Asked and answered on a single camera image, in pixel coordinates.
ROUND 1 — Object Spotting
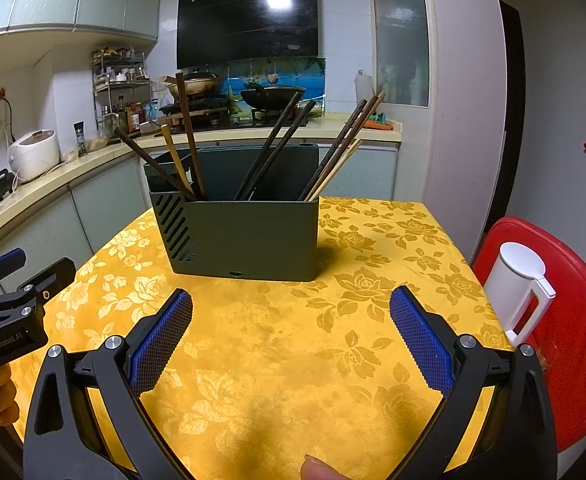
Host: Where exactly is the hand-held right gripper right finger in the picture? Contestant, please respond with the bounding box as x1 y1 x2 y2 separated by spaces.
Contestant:
389 285 558 480

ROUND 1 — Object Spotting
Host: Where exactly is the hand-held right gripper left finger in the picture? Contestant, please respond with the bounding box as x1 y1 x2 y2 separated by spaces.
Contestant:
23 287 194 480

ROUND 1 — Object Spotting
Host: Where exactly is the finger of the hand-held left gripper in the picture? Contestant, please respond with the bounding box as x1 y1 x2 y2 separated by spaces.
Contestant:
0 247 27 294
20 257 77 319

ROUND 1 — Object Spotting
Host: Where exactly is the dark green utensil holder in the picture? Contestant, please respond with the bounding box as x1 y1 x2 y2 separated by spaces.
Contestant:
143 142 321 282

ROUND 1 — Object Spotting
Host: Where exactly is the dark wooden chopstick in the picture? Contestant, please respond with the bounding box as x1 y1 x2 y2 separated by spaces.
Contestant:
245 100 319 201
113 127 197 202
298 99 370 202
233 91 305 201

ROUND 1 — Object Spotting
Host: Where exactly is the light bamboo chopstick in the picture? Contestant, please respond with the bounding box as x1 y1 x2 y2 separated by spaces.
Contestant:
310 141 364 202
160 124 195 196
305 138 361 202

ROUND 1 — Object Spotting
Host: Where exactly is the reddish brown chopstick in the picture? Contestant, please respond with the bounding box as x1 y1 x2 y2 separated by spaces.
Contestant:
174 72 207 200

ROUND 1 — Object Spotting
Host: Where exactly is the brown wooden chopstick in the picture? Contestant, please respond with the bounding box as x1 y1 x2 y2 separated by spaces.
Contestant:
303 91 387 202

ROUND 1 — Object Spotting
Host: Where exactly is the person's left hand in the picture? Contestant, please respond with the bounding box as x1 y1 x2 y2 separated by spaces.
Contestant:
0 363 22 427

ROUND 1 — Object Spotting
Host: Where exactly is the person's right hand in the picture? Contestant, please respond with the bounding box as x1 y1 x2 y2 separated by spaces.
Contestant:
300 454 347 480

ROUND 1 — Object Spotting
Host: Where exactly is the white plastic pitcher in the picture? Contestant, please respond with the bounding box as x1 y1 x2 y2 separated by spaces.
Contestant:
483 242 558 348

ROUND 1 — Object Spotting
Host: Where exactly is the white rice cooker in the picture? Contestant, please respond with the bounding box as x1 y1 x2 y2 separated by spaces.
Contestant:
8 130 62 182

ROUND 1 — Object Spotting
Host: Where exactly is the yellow floral tablecloth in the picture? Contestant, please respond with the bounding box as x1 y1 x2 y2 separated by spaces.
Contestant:
10 195 518 480

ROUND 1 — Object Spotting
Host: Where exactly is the red plastic stool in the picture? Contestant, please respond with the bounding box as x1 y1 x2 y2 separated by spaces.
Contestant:
473 216 586 466

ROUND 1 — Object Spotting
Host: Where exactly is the metal spice rack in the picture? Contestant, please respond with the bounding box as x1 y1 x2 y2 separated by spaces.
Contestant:
92 47 155 133

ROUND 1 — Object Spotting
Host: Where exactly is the black induction cooker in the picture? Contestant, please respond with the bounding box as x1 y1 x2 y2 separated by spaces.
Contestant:
159 99 230 117

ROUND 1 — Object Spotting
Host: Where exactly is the black gas hob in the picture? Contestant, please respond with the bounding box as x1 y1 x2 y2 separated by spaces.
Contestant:
155 110 324 132

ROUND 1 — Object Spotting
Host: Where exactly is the golden frying pan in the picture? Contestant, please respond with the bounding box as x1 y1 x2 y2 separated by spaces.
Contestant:
164 72 223 98

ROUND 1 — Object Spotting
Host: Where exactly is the white plastic bottle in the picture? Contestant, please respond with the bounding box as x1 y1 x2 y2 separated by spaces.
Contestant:
354 70 379 111

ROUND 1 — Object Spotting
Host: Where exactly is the black wok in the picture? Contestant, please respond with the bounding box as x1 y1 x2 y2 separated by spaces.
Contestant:
240 82 307 111

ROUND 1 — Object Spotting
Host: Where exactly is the blue ocean backsplash panel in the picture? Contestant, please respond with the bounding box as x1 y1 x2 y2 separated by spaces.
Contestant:
193 56 326 111

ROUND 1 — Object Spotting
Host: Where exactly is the frosted glass window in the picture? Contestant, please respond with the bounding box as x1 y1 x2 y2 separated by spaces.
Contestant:
368 0 431 108

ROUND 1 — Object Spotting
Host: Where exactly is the black glass range hood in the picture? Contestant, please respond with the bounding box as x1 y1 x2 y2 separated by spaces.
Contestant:
175 0 320 70

